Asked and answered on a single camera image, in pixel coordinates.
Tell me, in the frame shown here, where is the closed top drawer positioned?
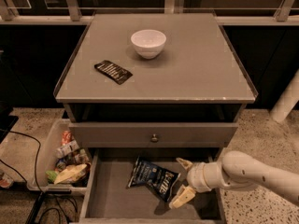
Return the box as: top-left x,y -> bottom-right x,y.
69,122 -> 237,148

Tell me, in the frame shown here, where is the black floor cable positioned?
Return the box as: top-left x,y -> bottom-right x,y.
0,130 -> 78,224

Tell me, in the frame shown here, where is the white labelled packet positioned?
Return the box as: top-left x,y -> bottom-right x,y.
56,140 -> 79,159

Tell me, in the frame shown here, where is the clear plastic storage bin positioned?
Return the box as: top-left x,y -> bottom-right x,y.
27,119 -> 87,195

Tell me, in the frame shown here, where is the blue kettle chip bag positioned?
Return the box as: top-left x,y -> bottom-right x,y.
128,157 -> 180,203

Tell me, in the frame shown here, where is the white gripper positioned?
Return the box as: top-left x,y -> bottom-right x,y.
169,158 -> 225,209

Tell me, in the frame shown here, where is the round metal drawer knob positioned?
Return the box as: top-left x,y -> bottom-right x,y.
150,133 -> 159,143

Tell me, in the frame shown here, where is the open middle drawer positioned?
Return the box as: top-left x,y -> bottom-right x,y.
79,148 -> 226,224

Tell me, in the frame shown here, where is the red white object on floor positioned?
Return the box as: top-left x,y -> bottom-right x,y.
0,171 -> 14,189

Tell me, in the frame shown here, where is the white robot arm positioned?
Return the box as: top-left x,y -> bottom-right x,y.
169,151 -> 299,209

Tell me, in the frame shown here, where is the orange snack packet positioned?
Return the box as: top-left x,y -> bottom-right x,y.
61,131 -> 72,146

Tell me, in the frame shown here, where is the white ceramic bowl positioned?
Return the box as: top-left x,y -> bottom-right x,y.
131,29 -> 166,59

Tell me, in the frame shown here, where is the grey drawer cabinet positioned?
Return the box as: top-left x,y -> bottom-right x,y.
52,12 -> 259,224

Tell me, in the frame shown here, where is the black snack packet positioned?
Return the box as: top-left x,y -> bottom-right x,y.
94,60 -> 133,85

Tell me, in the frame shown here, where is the yellow snack bag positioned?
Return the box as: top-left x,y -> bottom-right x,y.
54,163 -> 88,184

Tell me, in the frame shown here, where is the black device at left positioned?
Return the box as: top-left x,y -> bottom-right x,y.
0,101 -> 19,143

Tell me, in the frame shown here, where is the metal window frame rail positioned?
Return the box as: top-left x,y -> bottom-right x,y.
1,0 -> 298,26

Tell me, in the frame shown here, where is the green snack packet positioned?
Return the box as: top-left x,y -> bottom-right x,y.
46,171 -> 58,184

